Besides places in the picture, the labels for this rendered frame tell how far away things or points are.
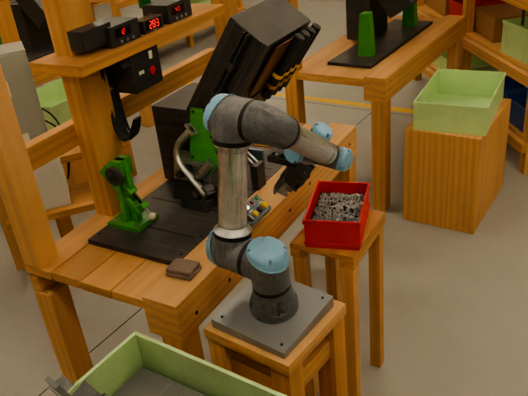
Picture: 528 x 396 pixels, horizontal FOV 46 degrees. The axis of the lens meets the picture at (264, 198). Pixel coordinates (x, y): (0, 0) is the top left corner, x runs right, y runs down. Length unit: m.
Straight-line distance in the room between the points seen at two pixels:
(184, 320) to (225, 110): 0.72
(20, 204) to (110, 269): 0.37
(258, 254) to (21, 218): 0.90
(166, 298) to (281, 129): 0.70
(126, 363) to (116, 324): 1.63
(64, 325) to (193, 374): 0.91
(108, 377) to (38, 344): 1.72
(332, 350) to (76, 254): 1.00
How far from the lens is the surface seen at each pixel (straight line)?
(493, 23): 4.98
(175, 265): 2.11
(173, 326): 2.05
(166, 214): 2.48
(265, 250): 1.79
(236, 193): 1.78
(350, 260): 2.30
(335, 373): 2.11
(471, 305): 3.38
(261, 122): 1.64
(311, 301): 1.95
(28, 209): 2.28
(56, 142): 2.44
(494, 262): 3.71
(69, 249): 2.45
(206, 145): 2.43
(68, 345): 2.59
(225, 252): 1.85
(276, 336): 1.85
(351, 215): 2.37
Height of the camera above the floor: 2.10
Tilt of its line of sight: 29 degrees down
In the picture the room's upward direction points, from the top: 6 degrees counter-clockwise
